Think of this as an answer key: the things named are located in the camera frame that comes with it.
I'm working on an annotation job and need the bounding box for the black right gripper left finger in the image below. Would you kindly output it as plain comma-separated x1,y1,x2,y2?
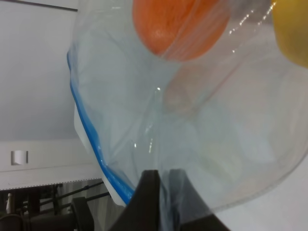
109,170,160,231

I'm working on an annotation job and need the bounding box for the orange fruit in bag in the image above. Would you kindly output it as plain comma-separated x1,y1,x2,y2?
132,0,231,61

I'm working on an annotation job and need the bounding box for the green yellow fruit in bag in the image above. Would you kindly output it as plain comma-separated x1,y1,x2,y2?
271,0,308,68

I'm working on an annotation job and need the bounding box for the clear zip bag blue seal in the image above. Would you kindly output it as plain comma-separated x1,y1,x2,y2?
66,0,308,212

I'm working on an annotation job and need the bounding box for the white wall bracket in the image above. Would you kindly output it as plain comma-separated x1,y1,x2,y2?
11,150,28,166

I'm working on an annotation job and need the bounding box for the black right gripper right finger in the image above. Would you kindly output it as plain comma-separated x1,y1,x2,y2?
168,169,229,231

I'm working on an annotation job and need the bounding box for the black stand below table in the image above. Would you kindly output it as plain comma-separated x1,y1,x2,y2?
0,179,110,231

